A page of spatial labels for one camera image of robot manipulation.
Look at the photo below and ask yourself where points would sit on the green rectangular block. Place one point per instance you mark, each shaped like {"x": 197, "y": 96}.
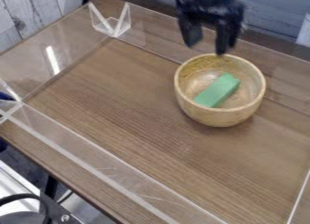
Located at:
{"x": 224, "y": 86}

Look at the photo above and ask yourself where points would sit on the clear acrylic tray wall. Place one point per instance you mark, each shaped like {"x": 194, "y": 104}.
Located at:
{"x": 95, "y": 118}

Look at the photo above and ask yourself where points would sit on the black metal table bracket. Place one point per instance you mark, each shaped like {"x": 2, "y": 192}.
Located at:
{"x": 59, "y": 215}

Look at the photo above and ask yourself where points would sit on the light wooden bowl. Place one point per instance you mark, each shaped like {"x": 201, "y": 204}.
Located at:
{"x": 194, "y": 76}

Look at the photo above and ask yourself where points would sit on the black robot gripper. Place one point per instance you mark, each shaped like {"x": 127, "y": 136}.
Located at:
{"x": 196, "y": 11}

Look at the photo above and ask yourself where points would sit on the clear acrylic corner bracket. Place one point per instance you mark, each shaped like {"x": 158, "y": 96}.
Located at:
{"x": 111, "y": 26}

